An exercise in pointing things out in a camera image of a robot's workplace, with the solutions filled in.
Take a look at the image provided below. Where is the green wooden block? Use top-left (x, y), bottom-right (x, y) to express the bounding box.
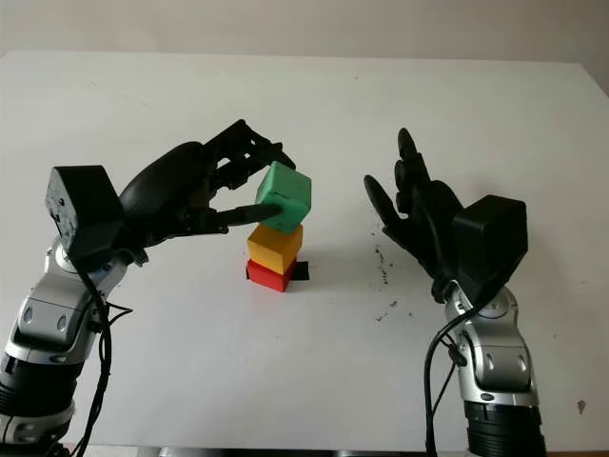
top-left (255, 160), bottom-right (313, 234)

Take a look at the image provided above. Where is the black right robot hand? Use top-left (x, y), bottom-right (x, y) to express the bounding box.
top-left (363, 127), bottom-right (467, 304)

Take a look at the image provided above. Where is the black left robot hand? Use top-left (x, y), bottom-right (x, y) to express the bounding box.
top-left (118, 118), bottom-right (297, 248)

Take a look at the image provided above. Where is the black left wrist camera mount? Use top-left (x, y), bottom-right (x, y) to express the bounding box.
top-left (43, 165), bottom-right (128, 263)

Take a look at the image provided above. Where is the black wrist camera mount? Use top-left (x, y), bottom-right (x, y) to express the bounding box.
top-left (451, 194), bottom-right (528, 306)
top-left (43, 165), bottom-right (128, 263)

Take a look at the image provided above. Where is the red wooden block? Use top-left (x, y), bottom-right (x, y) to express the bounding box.
top-left (246, 259), bottom-right (299, 292)

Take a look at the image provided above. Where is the yellow wooden block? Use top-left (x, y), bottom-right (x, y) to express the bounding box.
top-left (246, 223), bottom-right (305, 276)

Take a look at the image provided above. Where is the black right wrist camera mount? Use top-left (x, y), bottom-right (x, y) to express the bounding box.
top-left (451, 194), bottom-right (528, 306)

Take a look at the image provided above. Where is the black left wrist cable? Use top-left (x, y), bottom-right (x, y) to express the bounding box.
top-left (70, 266), bottom-right (134, 457)

